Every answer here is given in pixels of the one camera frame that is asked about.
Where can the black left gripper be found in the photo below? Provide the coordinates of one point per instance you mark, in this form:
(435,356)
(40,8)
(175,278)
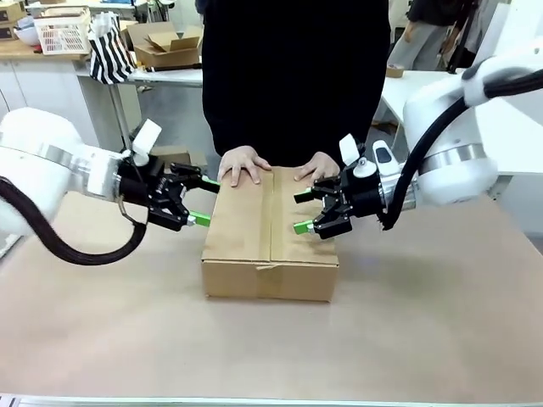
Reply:
(148,186)

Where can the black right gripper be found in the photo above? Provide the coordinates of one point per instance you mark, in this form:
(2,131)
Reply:
(362,195)

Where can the large brown cardboard box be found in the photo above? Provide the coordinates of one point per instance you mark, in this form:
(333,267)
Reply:
(267,237)

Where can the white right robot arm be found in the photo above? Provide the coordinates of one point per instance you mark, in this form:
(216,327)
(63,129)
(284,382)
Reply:
(454,140)

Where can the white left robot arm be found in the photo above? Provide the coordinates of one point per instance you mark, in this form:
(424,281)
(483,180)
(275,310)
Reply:
(38,169)

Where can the small brown cardboard box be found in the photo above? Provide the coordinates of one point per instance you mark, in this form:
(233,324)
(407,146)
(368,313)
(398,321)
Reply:
(178,154)

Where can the person's left hand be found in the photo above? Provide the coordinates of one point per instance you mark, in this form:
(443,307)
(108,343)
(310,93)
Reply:
(320,167)

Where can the person's right hand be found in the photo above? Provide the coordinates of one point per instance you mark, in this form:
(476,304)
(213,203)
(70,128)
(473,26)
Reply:
(242,159)

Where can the white background table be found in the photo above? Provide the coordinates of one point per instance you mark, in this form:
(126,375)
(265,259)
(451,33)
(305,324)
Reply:
(169,76)

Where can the person in black sweater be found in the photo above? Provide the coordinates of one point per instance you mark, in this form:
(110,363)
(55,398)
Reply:
(297,85)

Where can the black tripod pole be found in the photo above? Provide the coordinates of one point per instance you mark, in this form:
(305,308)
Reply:
(178,66)

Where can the white side table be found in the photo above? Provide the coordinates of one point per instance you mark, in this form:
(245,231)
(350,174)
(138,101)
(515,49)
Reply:
(407,97)

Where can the open background cardboard carton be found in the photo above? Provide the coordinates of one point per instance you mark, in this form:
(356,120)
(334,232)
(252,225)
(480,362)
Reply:
(169,46)

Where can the brown tape roll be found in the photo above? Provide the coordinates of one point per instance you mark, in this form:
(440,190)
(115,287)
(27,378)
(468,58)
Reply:
(395,71)

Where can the black white striped bag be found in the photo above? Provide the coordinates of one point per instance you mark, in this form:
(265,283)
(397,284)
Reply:
(110,55)

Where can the white cabinet with wood top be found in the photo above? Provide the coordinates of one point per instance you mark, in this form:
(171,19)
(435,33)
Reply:
(42,85)

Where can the bystander in grey trousers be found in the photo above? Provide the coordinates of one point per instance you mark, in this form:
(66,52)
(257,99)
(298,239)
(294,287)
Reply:
(424,38)

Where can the white basket with red items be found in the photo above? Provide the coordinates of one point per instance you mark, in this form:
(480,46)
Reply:
(63,31)

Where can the stacked brown cardboard boxes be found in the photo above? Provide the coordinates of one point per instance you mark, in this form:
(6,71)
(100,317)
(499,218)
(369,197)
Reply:
(10,19)

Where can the white board panel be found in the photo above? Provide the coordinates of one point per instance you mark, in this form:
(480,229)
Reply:
(509,25)

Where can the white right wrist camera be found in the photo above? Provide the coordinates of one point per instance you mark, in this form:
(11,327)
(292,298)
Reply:
(356,159)

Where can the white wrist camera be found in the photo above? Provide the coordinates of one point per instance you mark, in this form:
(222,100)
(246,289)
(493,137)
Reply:
(356,159)
(145,137)

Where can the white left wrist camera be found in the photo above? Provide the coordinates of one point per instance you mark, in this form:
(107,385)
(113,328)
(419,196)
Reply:
(145,137)

